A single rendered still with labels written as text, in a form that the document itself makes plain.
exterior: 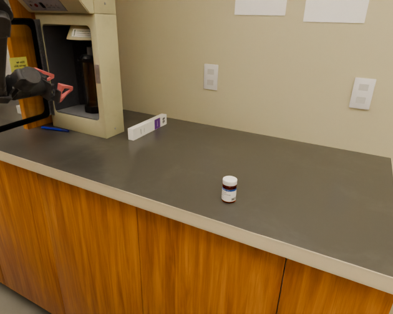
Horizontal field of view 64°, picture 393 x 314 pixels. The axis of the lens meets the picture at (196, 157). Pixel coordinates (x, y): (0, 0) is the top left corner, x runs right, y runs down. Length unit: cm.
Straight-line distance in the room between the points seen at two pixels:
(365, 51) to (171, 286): 106
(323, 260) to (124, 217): 59
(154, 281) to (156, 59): 103
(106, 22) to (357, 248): 109
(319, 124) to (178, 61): 71
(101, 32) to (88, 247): 79
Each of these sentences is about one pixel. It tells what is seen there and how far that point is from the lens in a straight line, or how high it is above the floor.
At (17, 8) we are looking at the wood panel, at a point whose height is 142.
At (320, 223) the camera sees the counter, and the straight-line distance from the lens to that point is 85.
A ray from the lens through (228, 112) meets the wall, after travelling 148.
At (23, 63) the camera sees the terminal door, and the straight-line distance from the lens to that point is 144.
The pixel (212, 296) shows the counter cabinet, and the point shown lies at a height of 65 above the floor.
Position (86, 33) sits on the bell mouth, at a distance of 136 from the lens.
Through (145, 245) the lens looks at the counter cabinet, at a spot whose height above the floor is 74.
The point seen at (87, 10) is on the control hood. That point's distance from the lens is 124.
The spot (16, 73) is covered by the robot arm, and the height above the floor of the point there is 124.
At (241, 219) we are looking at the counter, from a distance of 81.
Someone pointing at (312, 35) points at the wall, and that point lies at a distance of 135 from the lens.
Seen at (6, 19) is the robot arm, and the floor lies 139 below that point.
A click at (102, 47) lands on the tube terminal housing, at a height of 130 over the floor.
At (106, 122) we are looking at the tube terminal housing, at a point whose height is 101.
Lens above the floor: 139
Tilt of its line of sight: 24 degrees down
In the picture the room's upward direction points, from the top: 2 degrees clockwise
